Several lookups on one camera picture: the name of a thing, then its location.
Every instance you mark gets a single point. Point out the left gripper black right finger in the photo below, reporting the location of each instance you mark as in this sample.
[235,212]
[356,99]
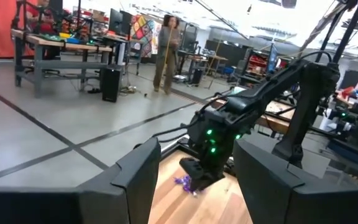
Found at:
[291,205]

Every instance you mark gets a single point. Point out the red parts shelf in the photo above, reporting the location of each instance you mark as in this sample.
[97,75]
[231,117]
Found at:
[257,63]

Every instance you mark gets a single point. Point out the black computer tower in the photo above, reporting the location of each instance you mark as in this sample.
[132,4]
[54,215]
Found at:
[110,84]

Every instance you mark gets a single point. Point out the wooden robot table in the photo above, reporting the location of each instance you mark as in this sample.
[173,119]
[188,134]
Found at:
[275,124]

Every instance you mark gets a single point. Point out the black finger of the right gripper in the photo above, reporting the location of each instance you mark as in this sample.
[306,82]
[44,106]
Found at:
[214,180]
[200,185]

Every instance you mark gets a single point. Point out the colourful patchwork quilt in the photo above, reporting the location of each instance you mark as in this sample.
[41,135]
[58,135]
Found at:
[143,34]

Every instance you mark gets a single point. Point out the person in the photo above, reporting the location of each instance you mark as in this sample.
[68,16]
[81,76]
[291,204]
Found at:
[42,26]
[175,43]

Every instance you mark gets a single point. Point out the black computer monitor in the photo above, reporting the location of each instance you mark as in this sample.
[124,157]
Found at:
[117,21]

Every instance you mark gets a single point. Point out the wooden workbench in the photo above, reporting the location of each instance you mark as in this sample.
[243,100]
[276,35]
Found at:
[73,46]

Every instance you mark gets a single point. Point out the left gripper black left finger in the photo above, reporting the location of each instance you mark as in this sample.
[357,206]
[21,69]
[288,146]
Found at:
[73,208]

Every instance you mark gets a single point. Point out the long yellow stick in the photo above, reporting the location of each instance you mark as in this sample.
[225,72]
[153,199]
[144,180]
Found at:
[167,46]

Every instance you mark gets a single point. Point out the purple plastic spider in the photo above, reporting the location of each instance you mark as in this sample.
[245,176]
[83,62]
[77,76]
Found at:
[183,182]

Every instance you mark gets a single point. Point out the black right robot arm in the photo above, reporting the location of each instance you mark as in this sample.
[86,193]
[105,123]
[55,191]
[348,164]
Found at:
[309,102]

